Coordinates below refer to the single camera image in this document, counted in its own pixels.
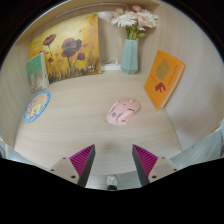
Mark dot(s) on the white light bar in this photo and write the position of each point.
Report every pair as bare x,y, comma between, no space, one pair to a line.
90,8

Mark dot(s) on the yellow poppy flower painting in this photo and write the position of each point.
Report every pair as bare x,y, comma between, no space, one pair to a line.
71,46

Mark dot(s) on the teal faceted vase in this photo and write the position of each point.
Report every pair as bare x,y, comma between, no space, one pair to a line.
129,56

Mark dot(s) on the round blue-rimmed cartoon mouse pad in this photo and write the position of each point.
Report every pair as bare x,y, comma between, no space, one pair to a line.
36,106

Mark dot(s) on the orange cover book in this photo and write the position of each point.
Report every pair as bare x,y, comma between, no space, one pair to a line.
163,78

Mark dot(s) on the pink and white flower bouquet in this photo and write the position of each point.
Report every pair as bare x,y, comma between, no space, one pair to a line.
133,18

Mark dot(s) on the white power strip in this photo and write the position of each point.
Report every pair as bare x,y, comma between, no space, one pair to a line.
110,67

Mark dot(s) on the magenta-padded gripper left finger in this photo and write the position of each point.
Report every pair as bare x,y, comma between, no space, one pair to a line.
81,161

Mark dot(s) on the pink computer mouse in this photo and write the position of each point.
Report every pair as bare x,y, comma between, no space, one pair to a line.
122,111

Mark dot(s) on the green cover book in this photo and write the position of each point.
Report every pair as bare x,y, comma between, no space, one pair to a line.
36,71

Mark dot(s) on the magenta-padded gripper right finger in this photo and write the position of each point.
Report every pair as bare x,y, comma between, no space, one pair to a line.
145,160

